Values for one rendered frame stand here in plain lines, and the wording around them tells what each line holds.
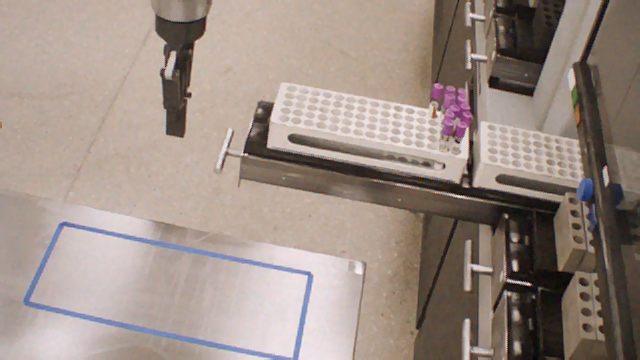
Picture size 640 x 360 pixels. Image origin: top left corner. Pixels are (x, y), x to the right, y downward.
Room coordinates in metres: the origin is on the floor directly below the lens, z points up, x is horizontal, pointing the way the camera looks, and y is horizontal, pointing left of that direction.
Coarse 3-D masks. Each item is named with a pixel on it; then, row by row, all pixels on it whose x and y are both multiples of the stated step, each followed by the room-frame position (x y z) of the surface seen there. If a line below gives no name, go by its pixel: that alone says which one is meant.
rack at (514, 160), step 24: (480, 144) 1.00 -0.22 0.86; (504, 144) 1.02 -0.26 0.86; (528, 144) 1.03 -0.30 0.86; (552, 144) 1.03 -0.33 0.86; (576, 144) 1.05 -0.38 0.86; (480, 168) 0.96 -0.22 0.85; (504, 168) 0.96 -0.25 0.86; (528, 168) 0.98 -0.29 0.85; (552, 168) 0.98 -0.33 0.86; (576, 168) 0.99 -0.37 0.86; (504, 192) 0.96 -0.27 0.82; (528, 192) 0.96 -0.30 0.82; (552, 192) 0.99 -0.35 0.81; (576, 192) 1.00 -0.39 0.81
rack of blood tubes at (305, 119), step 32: (288, 96) 1.03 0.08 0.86; (320, 96) 1.04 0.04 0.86; (352, 96) 1.05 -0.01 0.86; (288, 128) 0.96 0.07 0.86; (320, 128) 0.98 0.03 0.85; (352, 128) 0.98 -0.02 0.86; (384, 128) 1.00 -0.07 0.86; (416, 128) 1.01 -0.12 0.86; (352, 160) 0.96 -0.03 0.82; (384, 160) 0.96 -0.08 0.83; (416, 160) 0.98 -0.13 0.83; (448, 160) 0.96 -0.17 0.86
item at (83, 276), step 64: (0, 192) 0.75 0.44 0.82; (0, 256) 0.65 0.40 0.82; (64, 256) 0.67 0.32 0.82; (128, 256) 0.69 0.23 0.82; (192, 256) 0.71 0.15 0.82; (256, 256) 0.74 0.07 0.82; (320, 256) 0.76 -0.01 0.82; (0, 320) 0.55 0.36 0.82; (64, 320) 0.57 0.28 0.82; (128, 320) 0.59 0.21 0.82; (192, 320) 0.61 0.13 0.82; (256, 320) 0.63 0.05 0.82; (320, 320) 0.65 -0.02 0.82
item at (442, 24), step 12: (444, 0) 2.40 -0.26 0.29; (456, 0) 2.11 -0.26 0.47; (444, 12) 2.31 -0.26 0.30; (444, 24) 2.23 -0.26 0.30; (444, 36) 2.16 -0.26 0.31; (432, 48) 2.37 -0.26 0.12; (444, 48) 2.09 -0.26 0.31; (432, 60) 2.30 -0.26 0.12; (432, 72) 2.22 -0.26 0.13; (432, 84) 2.14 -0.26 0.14
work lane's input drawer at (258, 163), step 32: (256, 128) 0.99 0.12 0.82; (224, 160) 0.98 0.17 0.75; (256, 160) 0.94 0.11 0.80; (288, 160) 0.95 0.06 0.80; (320, 160) 0.95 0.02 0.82; (320, 192) 0.94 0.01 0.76; (352, 192) 0.94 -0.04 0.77; (384, 192) 0.94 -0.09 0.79; (416, 192) 0.94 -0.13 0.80; (448, 192) 0.95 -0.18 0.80; (480, 192) 0.95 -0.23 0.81
